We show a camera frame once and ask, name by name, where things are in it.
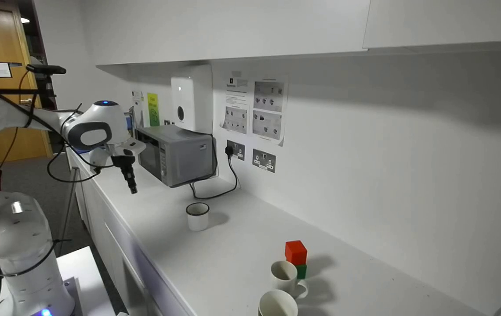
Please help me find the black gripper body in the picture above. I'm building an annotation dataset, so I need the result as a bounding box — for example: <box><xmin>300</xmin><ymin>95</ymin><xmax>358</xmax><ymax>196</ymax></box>
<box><xmin>109</xmin><ymin>147</ymin><xmax>139</xmax><ymax>175</ymax></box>

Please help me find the steel double socket labelled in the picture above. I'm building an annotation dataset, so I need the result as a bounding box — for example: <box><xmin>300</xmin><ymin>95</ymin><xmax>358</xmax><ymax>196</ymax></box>
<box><xmin>251</xmin><ymin>147</ymin><xmax>278</xmax><ymax>175</ymax></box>

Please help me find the white robot base table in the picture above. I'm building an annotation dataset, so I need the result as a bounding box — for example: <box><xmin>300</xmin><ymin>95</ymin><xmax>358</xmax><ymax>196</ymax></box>
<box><xmin>0</xmin><ymin>244</ymin><xmax>116</xmax><ymax>316</ymax></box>

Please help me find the steel double socket with plug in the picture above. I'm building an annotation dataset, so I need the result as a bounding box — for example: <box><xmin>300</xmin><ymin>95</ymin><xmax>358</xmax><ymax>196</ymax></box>
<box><xmin>225</xmin><ymin>138</ymin><xmax>248</xmax><ymax>161</ymax></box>

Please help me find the silver microwave oven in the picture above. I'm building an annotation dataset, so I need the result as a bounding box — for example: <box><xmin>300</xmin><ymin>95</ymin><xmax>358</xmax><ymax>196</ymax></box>
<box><xmin>133</xmin><ymin>123</ymin><xmax>219</xmax><ymax>189</ymax></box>

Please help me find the white mug dark inside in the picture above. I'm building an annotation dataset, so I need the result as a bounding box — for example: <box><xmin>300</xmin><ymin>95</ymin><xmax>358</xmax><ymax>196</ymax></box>
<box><xmin>184</xmin><ymin>200</ymin><xmax>212</xmax><ymax>233</ymax></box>

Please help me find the red cube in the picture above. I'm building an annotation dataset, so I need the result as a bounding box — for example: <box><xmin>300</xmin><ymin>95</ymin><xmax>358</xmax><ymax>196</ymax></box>
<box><xmin>283</xmin><ymin>239</ymin><xmax>309</xmax><ymax>268</ymax></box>

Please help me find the small white mug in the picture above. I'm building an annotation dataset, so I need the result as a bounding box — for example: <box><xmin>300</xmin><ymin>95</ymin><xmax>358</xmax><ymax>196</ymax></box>
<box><xmin>269</xmin><ymin>258</ymin><xmax>311</xmax><ymax>302</ymax></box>

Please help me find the mug with dark print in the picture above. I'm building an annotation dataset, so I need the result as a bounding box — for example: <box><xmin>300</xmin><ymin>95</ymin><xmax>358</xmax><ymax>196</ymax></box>
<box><xmin>256</xmin><ymin>288</ymin><xmax>300</xmax><ymax>316</ymax></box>

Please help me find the yellow green wall notice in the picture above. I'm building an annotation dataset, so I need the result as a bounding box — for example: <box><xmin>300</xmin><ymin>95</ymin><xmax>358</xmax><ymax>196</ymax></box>
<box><xmin>146</xmin><ymin>91</ymin><xmax>161</xmax><ymax>128</ymax></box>

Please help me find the black plug with cable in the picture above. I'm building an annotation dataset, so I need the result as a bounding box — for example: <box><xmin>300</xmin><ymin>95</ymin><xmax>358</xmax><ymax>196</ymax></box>
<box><xmin>188</xmin><ymin>142</ymin><xmax>241</xmax><ymax>202</ymax></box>

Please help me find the black camera stand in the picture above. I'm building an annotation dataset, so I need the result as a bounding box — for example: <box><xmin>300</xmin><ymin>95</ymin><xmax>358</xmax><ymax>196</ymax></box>
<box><xmin>0</xmin><ymin>61</ymin><xmax>68</xmax><ymax>114</ymax></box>

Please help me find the wall power outlet panel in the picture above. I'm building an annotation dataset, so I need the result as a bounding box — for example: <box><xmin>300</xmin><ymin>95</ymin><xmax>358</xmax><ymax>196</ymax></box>
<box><xmin>219</xmin><ymin>72</ymin><xmax>290</xmax><ymax>146</ymax></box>

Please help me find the white wall cabinet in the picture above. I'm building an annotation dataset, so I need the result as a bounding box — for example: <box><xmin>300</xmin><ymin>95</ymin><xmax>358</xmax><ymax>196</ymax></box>
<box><xmin>79</xmin><ymin>0</ymin><xmax>501</xmax><ymax>67</ymax></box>

